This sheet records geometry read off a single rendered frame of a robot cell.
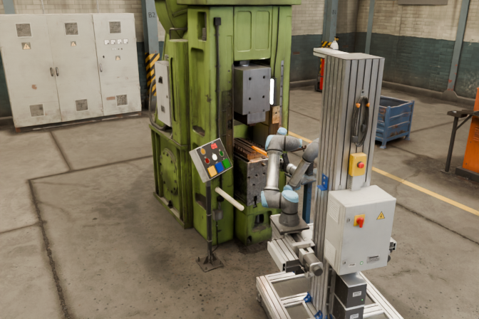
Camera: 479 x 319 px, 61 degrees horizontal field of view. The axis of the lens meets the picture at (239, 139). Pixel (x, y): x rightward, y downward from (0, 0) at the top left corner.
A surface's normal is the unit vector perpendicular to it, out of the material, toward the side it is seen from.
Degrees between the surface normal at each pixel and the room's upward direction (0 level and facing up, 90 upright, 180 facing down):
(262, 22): 90
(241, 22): 90
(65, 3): 91
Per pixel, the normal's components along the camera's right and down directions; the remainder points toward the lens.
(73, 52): 0.55, 0.28
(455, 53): -0.85, 0.17
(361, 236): 0.28, 0.31
